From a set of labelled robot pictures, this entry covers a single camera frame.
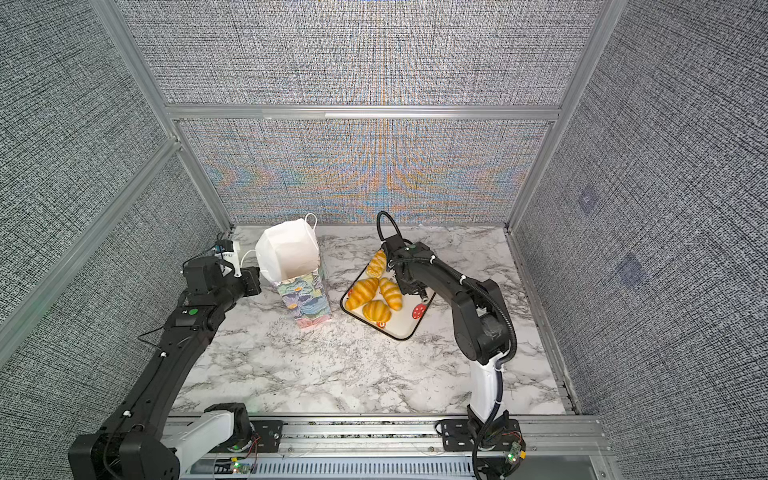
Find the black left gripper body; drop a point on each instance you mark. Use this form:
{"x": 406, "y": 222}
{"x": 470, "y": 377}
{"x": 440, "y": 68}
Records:
{"x": 244, "y": 286}

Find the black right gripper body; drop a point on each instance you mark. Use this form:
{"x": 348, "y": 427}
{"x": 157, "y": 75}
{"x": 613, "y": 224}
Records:
{"x": 406, "y": 286}

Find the fake croissant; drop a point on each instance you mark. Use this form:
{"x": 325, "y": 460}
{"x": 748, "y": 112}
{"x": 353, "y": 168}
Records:
{"x": 391, "y": 294}
{"x": 377, "y": 266}
{"x": 362, "y": 292}
{"x": 377, "y": 311}

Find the floral white paper bag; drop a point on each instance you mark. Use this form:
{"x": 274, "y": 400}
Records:
{"x": 288, "y": 256}

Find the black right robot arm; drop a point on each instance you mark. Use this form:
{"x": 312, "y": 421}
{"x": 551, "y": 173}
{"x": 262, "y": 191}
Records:
{"x": 482, "y": 326}

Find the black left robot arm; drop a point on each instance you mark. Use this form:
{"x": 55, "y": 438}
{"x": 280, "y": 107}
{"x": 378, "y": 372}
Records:
{"x": 129, "y": 443}

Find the white tray black rim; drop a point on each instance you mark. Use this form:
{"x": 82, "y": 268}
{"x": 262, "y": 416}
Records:
{"x": 375, "y": 299}

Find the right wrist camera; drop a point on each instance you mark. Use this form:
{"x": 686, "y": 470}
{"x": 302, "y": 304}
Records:
{"x": 392, "y": 246}

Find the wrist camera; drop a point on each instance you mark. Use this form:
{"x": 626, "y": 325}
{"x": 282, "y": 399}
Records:
{"x": 228, "y": 257}
{"x": 392, "y": 246}

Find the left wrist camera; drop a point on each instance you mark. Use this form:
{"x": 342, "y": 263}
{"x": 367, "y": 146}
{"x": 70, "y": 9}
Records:
{"x": 228, "y": 257}

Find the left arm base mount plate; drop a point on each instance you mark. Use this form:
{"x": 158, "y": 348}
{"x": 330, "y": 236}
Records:
{"x": 261, "y": 436}

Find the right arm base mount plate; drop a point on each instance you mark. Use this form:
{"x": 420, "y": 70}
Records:
{"x": 459, "y": 435}

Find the aluminium front rail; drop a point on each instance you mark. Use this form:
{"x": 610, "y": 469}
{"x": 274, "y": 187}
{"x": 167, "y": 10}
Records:
{"x": 406, "y": 446}

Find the aluminium enclosure frame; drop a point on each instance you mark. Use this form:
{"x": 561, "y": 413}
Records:
{"x": 133, "y": 133}

